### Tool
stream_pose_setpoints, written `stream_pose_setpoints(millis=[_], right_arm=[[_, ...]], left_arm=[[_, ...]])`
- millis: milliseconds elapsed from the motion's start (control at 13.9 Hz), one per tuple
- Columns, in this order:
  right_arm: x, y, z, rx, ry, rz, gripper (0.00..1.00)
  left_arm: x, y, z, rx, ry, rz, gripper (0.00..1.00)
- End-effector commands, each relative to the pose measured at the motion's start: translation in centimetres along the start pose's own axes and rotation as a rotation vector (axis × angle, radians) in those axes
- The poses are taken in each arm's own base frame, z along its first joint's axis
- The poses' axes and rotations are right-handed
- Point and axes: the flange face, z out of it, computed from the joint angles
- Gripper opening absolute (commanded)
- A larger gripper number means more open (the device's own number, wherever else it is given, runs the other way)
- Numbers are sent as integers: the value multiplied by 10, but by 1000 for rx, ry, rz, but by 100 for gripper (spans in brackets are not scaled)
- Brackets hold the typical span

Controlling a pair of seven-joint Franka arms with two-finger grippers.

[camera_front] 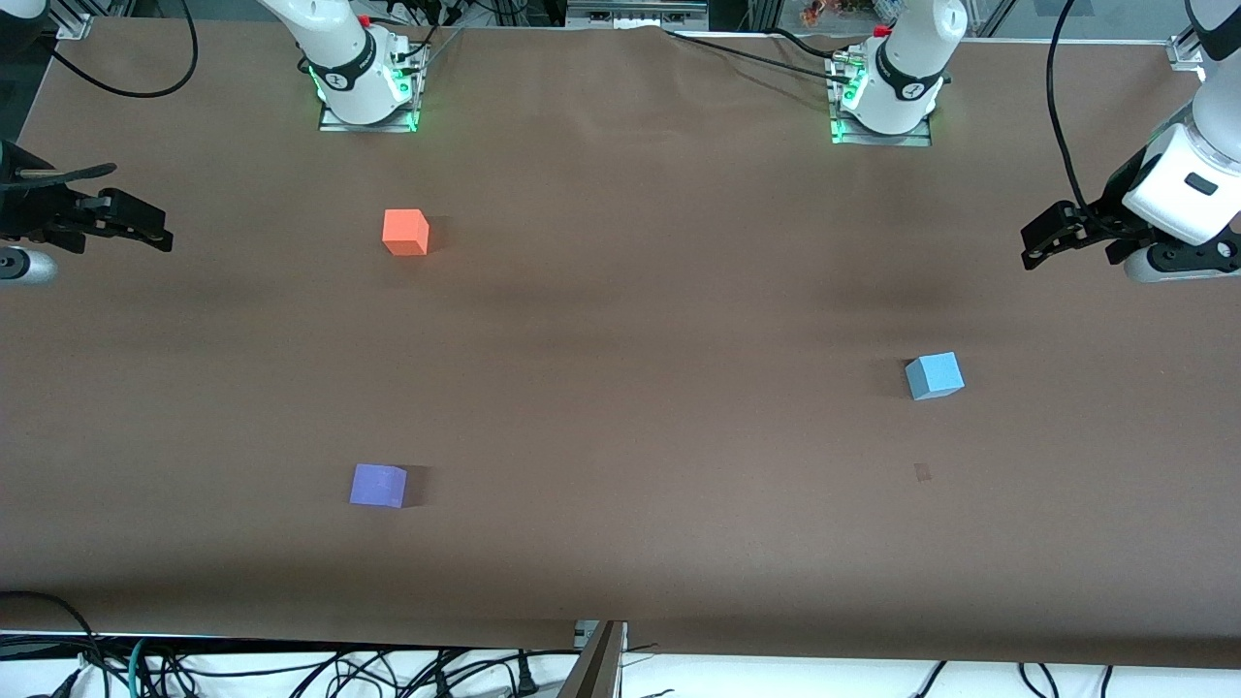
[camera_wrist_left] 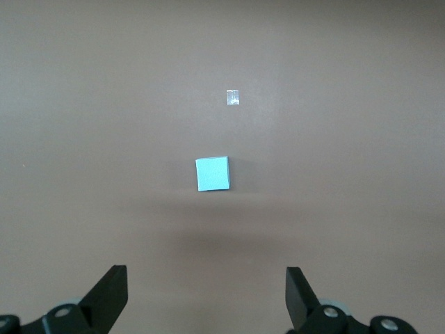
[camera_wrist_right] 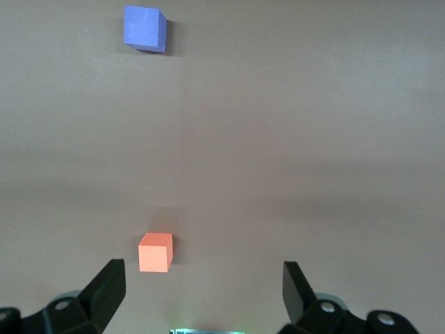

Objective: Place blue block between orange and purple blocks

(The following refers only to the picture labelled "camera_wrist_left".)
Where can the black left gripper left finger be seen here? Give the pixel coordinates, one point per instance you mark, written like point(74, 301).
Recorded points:
point(104, 299)

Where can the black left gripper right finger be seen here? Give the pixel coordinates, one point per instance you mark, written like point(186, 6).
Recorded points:
point(300, 299)

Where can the light blue foam block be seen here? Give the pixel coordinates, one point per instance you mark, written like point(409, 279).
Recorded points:
point(212, 174)

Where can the small clear tape patch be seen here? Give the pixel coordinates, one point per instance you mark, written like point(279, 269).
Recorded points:
point(233, 97)

